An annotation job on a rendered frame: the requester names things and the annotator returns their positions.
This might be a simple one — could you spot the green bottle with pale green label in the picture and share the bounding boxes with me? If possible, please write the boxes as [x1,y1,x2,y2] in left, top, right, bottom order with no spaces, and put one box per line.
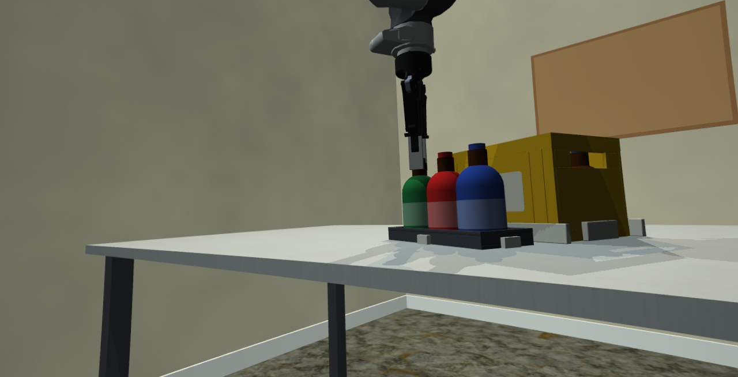
[402,158,431,229]

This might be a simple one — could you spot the red bottle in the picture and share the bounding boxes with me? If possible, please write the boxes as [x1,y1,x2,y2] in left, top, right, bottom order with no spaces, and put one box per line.
[427,152,459,230]

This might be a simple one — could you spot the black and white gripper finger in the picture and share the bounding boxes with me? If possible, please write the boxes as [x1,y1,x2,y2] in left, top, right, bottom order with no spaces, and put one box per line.
[401,76,424,170]
[420,84,429,163]

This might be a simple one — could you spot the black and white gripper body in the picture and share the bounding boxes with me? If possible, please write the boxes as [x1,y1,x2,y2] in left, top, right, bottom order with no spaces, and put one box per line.
[395,51,432,98]

